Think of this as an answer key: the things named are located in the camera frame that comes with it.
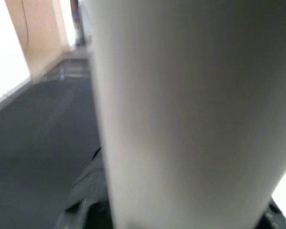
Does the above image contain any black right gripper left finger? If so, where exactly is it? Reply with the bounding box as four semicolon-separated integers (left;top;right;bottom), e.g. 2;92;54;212
54;147;114;229

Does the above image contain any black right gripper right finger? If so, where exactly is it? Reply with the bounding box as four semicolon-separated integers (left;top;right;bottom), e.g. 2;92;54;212
264;197;286;229

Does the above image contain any white plastic table leg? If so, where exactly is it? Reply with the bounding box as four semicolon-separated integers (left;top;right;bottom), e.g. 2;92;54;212
89;0;286;229

